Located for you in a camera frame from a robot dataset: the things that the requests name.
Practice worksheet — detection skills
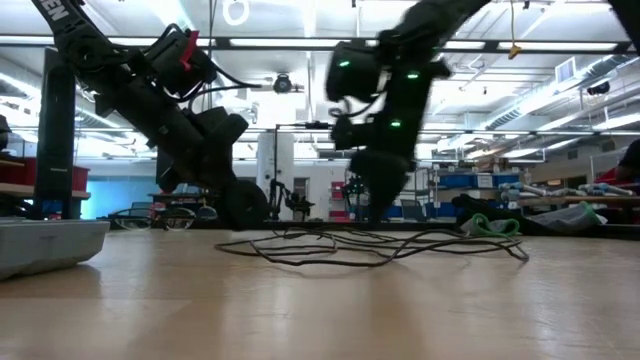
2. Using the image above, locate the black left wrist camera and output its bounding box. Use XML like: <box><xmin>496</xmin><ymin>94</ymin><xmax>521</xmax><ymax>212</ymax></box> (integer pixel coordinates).
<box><xmin>192</xmin><ymin>106</ymin><xmax>250</xmax><ymax>151</ymax></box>

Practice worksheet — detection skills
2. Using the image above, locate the grey plastic tool case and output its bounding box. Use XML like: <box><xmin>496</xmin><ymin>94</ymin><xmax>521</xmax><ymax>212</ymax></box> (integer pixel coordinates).
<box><xmin>0</xmin><ymin>217</ymin><xmax>111</xmax><ymax>281</ymax></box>

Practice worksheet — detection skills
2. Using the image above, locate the black ceiling speaker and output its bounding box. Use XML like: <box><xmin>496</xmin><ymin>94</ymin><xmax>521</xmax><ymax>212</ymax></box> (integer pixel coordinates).
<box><xmin>585</xmin><ymin>79</ymin><xmax>612</xmax><ymax>97</ymax></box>

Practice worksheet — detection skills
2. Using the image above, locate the long thin black cord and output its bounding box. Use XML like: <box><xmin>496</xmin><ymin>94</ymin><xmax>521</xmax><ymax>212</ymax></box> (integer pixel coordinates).
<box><xmin>214</xmin><ymin>225</ymin><xmax>530</xmax><ymax>268</ymax></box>

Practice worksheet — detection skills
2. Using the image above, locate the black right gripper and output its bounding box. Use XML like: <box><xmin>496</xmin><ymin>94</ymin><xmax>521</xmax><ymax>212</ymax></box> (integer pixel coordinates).
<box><xmin>349</xmin><ymin>79</ymin><xmax>432</xmax><ymax>227</ymax></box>

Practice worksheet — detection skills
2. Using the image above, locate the black round overhead camera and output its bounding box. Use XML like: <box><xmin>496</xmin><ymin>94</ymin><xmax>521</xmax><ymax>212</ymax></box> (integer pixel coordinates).
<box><xmin>272</xmin><ymin>73</ymin><xmax>296</xmax><ymax>96</ymax></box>

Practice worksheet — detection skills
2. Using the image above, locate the white ceiling vent grille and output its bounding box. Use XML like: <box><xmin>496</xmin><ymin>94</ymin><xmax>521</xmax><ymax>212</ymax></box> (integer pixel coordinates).
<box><xmin>554</xmin><ymin>56</ymin><xmax>577</xmax><ymax>85</ymax></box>

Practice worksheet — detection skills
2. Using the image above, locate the grey chair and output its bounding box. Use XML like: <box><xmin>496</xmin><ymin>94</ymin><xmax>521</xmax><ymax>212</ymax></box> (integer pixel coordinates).
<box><xmin>399</xmin><ymin>198</ymin><xmax>427</xmax><ymax>221</ymax></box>

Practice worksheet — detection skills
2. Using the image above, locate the short looped black cable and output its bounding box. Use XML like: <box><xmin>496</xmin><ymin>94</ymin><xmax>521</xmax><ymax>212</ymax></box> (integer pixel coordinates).
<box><xmin>107</xmin><ymin>206</ymin><xmax>221</xmax><ymax>232</ymax></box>

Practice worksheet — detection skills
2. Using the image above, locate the black round cord spool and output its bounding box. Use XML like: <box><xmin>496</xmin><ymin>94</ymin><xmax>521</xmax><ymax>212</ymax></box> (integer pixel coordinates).
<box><xmin>222</xmin><ymin>178</ymin><xmax>270</xmax><ymax>232</ymax></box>

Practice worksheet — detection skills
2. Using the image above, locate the red drawer box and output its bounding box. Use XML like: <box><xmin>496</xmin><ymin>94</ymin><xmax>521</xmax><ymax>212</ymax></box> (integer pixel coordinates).
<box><xmin>328</xmin><ymin>180</ymin><xmax>351</xmax><ymax>224</ymax></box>

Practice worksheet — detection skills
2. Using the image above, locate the red storage bin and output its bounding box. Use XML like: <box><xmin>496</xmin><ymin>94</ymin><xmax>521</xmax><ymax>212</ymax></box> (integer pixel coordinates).
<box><xmin>72</xmin><ymin>165</ymin><xmax>91</xmax><ymax>193</ymax></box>
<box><xmin>0</xmin><ymin>157</ymin><xmax>39</xmax><ymax>187</ymax></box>

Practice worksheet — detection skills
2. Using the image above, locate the white LED light bar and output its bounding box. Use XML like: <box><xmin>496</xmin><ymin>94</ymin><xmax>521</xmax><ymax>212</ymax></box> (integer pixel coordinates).
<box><xmin>107</xmin><ymin>37</ymin><xmax>217</xmax><ymax>48</ymax></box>
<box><xmin>442</xmin><ymin>39</ymin><xmax>486</xmax><ymax>50</ymax></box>
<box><xmin>229</xmin><ymin>38</ymin><xmax>341</xmax><ymax>48</ymax></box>
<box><xmin>498</xmin><ymin>41</ymin><xmax>619</xmax><ymax>52</ymax></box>

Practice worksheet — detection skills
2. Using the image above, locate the person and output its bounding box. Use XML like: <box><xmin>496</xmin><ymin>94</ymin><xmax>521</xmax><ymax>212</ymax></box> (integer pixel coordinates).
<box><xmin>614</xmin><ymin>138</ymin><xmax>640</xmax><ymax>184</ymax></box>

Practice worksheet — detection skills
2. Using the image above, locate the wooden shelf board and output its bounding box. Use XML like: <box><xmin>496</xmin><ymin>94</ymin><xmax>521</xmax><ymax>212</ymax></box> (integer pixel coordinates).
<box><xmin>0</xmin><ymin>182</ymin><xmax>92</xmax><ymax>201</ymax></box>

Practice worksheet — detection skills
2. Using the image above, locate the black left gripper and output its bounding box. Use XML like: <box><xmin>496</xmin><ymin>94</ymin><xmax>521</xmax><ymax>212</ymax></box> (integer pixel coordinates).
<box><xmin>94</xmin><ymin>74</ymin><xmax>239</xmax><ymax>194</ymax></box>

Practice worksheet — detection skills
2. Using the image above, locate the pile of folded cloths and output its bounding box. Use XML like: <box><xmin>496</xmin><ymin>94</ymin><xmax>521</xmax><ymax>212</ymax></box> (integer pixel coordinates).
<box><xmin>498</xmin><ymin>181</ymin><xmax>626</xmax><ymax>199</ymax></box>

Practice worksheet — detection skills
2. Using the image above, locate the wooden workbench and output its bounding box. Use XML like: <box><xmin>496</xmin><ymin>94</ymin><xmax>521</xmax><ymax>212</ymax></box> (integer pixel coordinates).
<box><xmin>519</xmin><ymin>196</ymin><xmax>640</xmax><ymax>209</ymax></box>

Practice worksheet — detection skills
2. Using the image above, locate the white ring lamp on stand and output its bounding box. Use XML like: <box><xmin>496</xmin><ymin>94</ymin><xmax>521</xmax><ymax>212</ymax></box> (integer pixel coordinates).
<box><xmin>222</xmin><ymin>0</ymin><xmax>250</xmax><ymax>27</ymax></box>

